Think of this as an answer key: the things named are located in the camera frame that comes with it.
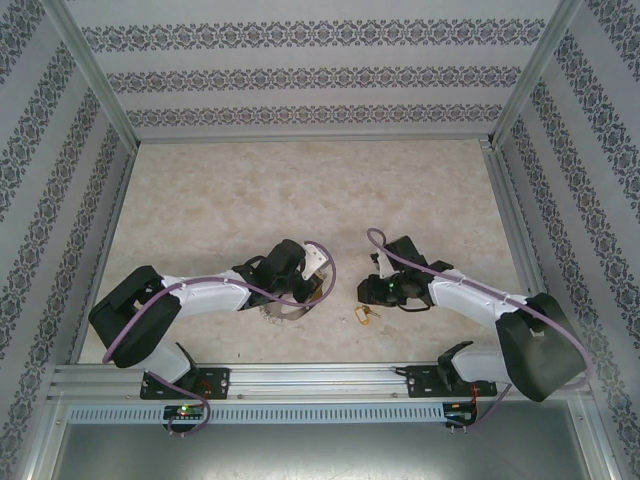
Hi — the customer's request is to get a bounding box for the large metal keyring band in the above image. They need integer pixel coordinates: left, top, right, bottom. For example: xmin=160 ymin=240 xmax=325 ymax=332
xmin=257 ymin=299 xmax=311 ymax=327

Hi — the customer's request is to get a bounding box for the grey sheet metal tray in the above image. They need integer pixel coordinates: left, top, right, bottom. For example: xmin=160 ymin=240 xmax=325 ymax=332
xmin=49 ymin=422 xmax=619 ymax=480

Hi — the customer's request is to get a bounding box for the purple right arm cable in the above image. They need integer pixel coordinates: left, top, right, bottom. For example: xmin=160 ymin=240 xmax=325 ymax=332
xmin=366 ymin=228 xmax=590 ymax=434

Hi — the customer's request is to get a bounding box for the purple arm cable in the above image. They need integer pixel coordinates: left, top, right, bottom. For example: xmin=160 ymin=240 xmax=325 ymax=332
xmin=366 ymin=228 xmax=590 ymax=434
xmin=102 ymin=240 xmax=337 ymax=437

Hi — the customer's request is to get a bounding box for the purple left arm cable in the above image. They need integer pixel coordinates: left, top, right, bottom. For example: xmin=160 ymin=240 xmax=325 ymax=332
xmin=102 ymin=240 xmax=337 ymax=437

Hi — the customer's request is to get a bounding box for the aluminium mounting rail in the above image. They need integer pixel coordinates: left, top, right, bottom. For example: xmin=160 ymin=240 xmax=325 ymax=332
xmin=48 ymin=363 xmax=589 ymax=401

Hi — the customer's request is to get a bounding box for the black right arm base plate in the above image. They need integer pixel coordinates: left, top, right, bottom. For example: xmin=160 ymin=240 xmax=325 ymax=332
xmin=407 ymin=364 xmax=498 ymax=400

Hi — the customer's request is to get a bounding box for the slotted grey cable duct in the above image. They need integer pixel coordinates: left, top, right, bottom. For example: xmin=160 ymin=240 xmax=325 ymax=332
xmin=67 ymin=403 xmax=447 ymax=424

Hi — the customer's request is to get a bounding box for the aluminium table back rail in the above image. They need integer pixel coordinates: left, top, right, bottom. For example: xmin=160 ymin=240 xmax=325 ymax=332
xmin=133 ymin=133 xmax=496 ymax=147

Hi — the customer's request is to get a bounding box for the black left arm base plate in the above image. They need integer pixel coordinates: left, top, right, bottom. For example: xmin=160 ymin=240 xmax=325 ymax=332
xmin=141 ymin=367 xmax=232 ymax=401

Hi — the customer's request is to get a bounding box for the aluminium table side rail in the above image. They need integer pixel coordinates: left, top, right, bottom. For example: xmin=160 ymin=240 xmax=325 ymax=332
xmin=479 ymin=139 xmax=546 ymax=301
xmin=67 ymin=142 xmax=141 ymax=365

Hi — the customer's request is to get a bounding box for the aluminium lower frame bar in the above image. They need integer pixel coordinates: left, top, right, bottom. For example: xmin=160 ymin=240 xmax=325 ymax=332
xmin=574 ymin=399 xmax=631 ymax=480
xmin=19 ymin=394 xmax=69 ymax=480

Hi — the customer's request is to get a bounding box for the aluminium upright post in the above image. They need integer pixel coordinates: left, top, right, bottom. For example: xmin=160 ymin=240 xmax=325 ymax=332
xmin=42 ymin=0 xmax=141 ymax=149
xmin=488 ymin=0 xmax=586 ymax=150

